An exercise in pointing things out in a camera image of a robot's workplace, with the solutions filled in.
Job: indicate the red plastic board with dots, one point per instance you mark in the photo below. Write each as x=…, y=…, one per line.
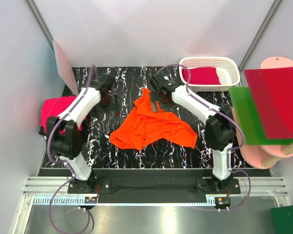
x=272, y=93

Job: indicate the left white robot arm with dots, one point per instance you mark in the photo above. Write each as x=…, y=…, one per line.
x=64, y=141

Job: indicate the folded pink t shirt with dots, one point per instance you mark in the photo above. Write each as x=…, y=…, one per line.
x=52, y=108

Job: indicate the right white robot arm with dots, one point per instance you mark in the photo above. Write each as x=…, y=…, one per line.
x=220, y=130

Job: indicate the orange t shirt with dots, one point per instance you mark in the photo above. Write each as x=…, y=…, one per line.
x=143, y=127

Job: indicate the dark green board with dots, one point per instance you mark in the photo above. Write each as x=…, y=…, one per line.
x=283, y=219

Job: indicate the green plastic board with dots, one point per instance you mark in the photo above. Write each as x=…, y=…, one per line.
x=248, y=118

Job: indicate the white plastic basket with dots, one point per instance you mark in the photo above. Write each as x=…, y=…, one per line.
x=226, y=69

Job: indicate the pink wooden stand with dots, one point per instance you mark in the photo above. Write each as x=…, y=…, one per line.
x=262, y=156

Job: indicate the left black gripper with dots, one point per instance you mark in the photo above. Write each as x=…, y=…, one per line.
x=112, y=106

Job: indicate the dark red t shirt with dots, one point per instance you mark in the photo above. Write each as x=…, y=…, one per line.
x=204, y=76

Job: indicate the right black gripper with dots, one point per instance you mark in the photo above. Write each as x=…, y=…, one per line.
x=154, y=97

